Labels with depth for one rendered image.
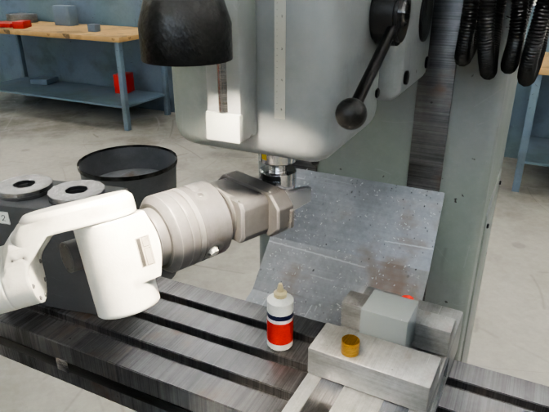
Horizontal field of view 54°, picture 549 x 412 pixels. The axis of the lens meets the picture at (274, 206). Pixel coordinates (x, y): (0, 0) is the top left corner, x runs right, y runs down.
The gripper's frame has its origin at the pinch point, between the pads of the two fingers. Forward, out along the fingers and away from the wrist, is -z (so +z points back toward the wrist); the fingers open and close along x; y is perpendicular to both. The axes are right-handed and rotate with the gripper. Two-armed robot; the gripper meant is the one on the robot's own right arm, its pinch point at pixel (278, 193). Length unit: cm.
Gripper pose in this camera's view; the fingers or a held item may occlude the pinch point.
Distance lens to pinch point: 70.2
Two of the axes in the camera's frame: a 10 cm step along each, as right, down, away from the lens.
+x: -6.8, -3.0, 6.7
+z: -7.3, 2.7, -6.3
